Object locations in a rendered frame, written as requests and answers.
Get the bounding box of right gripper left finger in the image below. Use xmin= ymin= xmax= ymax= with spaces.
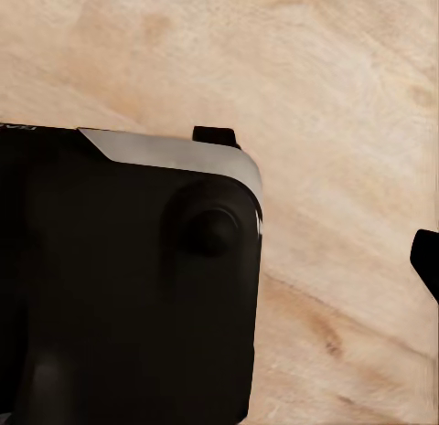
xmin=0 ymin=229 xmax=48 ymax=338

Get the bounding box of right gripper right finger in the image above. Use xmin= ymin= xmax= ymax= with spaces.
xmin=410 ymin=229 xmax=439 ymax=303

